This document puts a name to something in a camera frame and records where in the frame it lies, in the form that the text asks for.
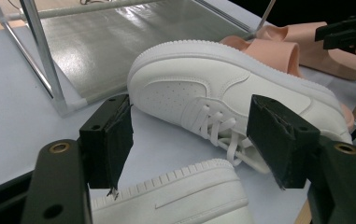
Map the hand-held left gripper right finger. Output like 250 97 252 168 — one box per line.
246 93 321 190

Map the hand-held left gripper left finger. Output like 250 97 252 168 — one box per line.
78 93 135 199

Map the pink slipper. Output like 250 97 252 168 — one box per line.
219 35 356 133
256 21 356 81

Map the white sneaker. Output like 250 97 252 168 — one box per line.
127 39 353 175
90 158 254 224

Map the metal shoe rack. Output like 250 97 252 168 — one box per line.
0 0 278 119

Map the light grey table mat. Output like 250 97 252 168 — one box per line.
0 0 356 224

